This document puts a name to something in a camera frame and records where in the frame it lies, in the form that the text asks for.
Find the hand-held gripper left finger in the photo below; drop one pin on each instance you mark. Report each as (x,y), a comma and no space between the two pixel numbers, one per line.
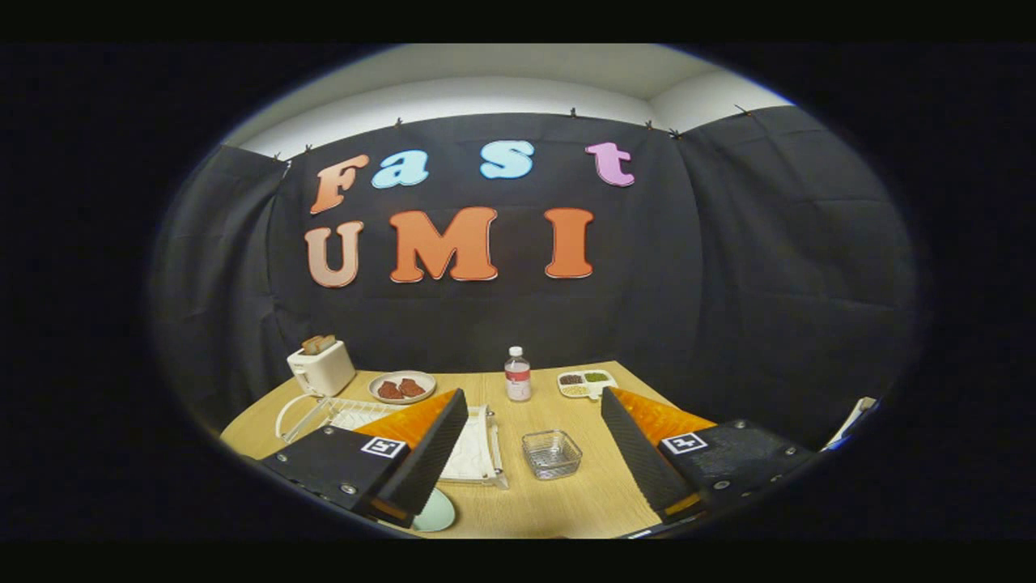
(433,453)

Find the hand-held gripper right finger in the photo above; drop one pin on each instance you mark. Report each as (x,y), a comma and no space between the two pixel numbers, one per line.
(639,453)

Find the light green plate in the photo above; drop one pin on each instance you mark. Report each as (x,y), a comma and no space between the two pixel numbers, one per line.
(437,512)

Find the beige round dish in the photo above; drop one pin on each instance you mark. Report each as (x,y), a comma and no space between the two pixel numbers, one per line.
(427,380)

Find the brown meat piece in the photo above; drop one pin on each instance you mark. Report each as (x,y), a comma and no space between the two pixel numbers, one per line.
(411,387)
(389,390)

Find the white divided bean tray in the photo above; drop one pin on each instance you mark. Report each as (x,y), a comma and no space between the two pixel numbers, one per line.
(603,387)

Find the clear bottle red label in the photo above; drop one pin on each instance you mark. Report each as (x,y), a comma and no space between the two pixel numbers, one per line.
(518,380)

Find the white toaster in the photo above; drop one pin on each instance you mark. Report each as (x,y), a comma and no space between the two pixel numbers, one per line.
(324,372)

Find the toast slices in toaster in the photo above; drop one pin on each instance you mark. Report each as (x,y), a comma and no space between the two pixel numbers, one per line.
(318,344)

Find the black backdrop cloth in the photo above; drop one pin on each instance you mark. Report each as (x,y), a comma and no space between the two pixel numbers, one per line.
(688,283)

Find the white and blue object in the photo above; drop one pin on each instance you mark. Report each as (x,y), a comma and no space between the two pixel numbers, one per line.
(850,421)

